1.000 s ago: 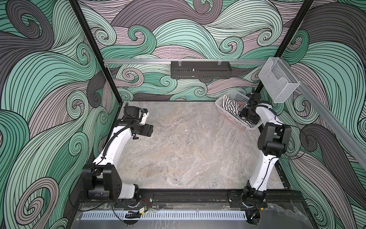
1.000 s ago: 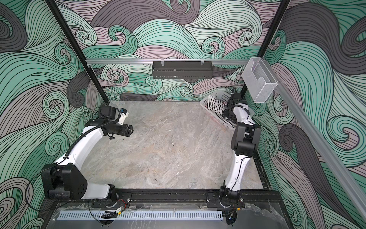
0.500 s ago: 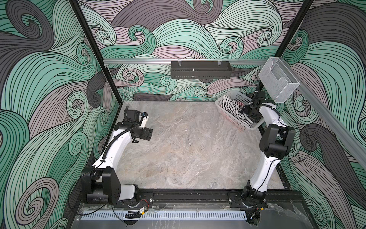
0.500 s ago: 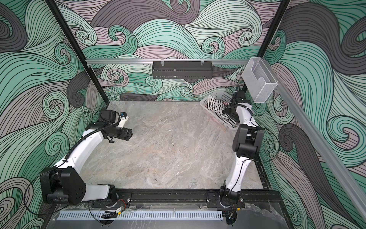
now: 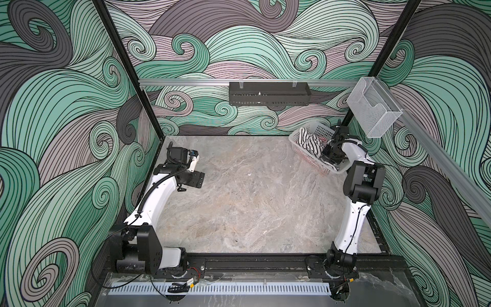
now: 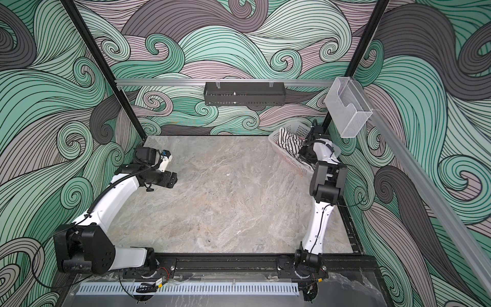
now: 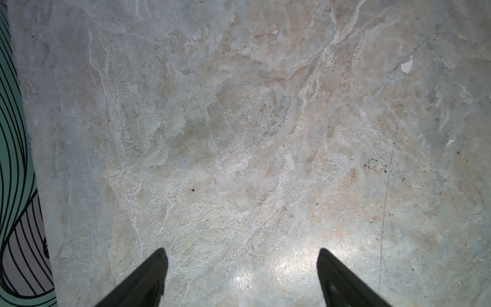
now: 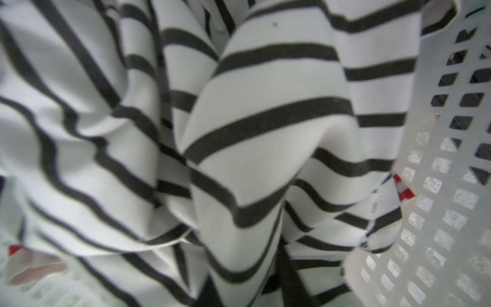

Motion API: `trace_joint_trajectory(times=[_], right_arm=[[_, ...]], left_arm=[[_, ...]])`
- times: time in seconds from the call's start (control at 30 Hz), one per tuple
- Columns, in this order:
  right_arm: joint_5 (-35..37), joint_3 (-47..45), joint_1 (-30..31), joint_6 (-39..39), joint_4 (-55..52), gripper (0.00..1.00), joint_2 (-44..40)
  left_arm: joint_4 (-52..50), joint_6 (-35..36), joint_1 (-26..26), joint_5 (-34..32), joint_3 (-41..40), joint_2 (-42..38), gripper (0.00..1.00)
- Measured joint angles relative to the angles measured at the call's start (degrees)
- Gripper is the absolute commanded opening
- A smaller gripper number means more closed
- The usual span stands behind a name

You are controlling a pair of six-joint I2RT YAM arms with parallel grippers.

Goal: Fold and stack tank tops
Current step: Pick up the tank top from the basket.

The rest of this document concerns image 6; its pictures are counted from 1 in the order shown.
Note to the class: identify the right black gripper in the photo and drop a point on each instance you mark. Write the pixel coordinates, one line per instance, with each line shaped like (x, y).
(302, 153)

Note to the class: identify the black white striped tank top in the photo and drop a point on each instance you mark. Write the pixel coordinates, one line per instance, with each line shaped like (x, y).
(292, 144)

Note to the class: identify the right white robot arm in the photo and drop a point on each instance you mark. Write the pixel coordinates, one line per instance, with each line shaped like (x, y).
(326, 188)

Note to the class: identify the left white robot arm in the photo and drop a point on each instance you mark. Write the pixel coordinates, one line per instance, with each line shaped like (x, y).
(83, 247)

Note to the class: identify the white plastic laundry basket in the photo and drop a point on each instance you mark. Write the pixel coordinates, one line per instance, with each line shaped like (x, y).
(301, 131)

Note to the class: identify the clear plastic wall bin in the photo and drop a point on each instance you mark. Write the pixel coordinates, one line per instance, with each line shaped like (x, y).
(348, 105)

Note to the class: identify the black perforated wall tray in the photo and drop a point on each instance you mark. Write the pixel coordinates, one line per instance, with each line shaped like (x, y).
(245, 94)

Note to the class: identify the aluminium wall rail back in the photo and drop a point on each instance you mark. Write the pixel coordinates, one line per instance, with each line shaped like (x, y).
(310, 83)

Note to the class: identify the aluminium wall rail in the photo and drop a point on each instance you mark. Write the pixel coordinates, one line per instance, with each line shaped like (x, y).
(467, 245)
(310, 83)

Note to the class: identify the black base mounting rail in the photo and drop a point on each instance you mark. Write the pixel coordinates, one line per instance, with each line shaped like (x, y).
(282, 266)

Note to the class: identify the aluminium wall rail right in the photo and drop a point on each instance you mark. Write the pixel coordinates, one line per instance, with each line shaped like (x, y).
(467, 245)

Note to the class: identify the white slotted cable duct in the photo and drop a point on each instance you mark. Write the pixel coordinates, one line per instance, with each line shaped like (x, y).
(193, 288)

